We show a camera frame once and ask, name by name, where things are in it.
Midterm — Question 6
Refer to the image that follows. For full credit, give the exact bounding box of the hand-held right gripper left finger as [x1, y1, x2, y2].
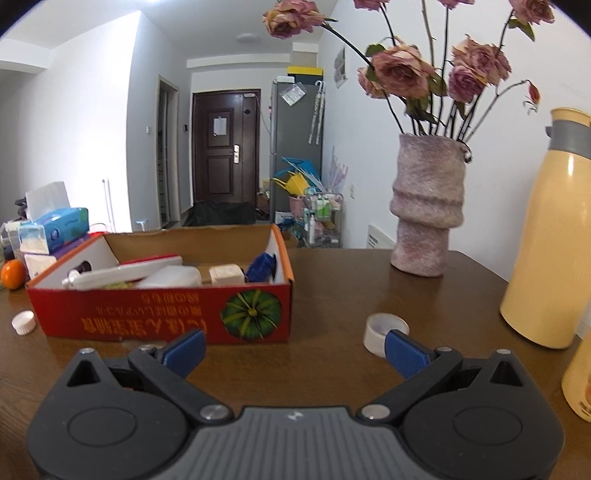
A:
[55, 329, 234, 426]

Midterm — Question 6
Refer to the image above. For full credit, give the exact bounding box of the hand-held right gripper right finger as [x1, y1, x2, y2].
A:
[358, 329, 536, 425]

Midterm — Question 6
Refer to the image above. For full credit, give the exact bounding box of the translucent round lid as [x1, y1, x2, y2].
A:
[363, 313, 410, 359]

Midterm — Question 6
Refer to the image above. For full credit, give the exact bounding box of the red cardboard box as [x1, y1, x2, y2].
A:
[25, 224, 295, 345]

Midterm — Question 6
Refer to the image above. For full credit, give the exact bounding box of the clear bottle of white pellets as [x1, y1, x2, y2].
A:
[136, 265, 203, 289]

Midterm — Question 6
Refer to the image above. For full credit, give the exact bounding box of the beige square plug adapter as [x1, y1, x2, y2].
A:
[209, 264, 245, 286]

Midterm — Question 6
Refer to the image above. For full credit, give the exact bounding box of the red and white lint brush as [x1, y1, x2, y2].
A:
[62, 253, 184, 291]

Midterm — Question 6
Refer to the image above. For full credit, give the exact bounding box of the purple ridged lid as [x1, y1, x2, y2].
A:
[245, 252, 278, 283]

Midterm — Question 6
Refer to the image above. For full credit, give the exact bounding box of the white flat panel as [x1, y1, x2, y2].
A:
[367, 224, 398, 250]

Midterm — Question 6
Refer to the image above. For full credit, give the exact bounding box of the black cloth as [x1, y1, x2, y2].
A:
[185, 200, 257, 227]

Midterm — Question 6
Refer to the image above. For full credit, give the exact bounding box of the pink textured vase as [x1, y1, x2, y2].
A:
[389, 133, 467, 278]

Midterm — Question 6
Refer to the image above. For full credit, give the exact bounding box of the metal rolling cart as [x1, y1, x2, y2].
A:
[302, 193, 345, 249]

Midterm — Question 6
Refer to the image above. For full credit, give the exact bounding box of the purple tissue pack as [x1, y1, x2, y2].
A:
[48, 232, 105, 259]

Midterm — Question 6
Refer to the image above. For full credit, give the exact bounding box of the white bottle cap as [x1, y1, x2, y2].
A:
[11, 310, 37, 334]

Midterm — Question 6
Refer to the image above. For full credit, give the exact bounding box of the white tissue pack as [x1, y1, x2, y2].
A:
[23, 253, 59, 280]

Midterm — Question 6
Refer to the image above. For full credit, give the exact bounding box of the yellow thermos jug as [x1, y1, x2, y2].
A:
[500, 107, 591, 350]

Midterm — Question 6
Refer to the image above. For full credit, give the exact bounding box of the yellow bear mug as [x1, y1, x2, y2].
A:
[561, 337, 591, 424]

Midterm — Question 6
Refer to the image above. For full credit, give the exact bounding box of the blue tissue box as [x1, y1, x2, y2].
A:
[18, 181, 90, 254]

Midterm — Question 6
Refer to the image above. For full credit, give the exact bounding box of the orange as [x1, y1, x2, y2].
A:
[1, 259, 27, 291]

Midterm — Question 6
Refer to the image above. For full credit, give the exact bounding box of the yellow watering can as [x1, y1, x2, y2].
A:
[272, 173, 308, 196]

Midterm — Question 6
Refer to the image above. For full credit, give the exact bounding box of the dark brown door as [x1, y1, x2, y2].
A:
[191, 90, 262, 206]

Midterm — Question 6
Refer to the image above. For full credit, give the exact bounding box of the clear snack container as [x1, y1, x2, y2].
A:
[2, 222, 24, 253]

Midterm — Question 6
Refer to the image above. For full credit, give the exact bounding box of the grey refrigerator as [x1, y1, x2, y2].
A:
[269, 78, 324, 225]

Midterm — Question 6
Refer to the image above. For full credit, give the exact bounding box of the folded white umbrella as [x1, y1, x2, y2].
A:
[308, 80, 325, 147]

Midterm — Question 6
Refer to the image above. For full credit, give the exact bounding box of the bunch of dried pink roses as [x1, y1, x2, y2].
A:
[263, 0, 556, 142]

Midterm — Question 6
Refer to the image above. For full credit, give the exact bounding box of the white mop handle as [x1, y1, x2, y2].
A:
[101, 178, 114, 234]

